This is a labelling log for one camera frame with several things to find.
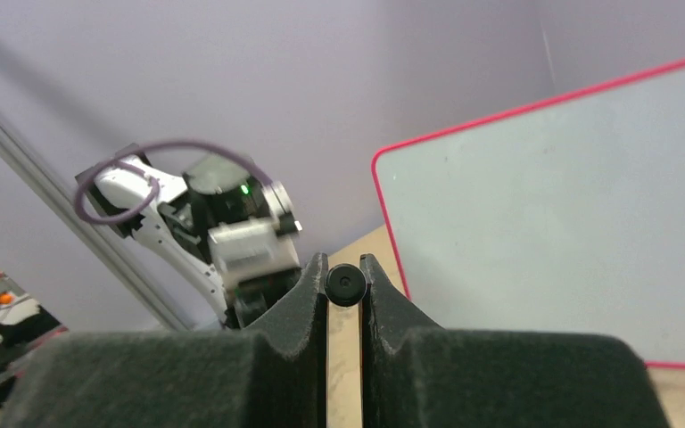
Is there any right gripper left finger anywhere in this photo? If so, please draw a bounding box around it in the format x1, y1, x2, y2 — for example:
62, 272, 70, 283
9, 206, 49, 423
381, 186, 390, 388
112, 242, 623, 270
1, 253, 328, 427

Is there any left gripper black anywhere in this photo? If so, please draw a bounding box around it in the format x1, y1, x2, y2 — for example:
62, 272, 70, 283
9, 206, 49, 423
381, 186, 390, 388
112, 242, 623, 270
225, 177, 302, 328

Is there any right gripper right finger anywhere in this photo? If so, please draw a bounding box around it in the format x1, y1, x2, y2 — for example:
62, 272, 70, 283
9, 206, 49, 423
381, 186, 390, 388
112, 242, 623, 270
359, 254, 669, 427

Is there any black whiteboard marker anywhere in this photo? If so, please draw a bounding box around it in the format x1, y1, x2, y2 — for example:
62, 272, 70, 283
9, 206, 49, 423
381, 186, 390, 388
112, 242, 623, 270
324, 263, 367, 307

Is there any whiteboard with red frame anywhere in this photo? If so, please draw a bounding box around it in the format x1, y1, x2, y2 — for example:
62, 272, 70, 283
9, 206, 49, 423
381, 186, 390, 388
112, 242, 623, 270
371, 59, 685, 369

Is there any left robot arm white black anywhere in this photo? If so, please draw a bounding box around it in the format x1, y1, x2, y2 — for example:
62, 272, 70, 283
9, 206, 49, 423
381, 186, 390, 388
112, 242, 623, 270
73, 141, 301, 329

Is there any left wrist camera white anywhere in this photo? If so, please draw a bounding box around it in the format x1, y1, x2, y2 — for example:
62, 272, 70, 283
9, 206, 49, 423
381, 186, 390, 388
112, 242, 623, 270
208, 218, 300, 291

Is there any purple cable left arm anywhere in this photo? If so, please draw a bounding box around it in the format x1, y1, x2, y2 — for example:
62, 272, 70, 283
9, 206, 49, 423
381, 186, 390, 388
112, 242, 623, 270
73, 139, 276, 226

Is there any aluminium extrusion post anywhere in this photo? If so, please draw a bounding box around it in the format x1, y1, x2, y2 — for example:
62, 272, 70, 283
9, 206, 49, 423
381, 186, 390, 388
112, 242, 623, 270
0, 122, 193, 331

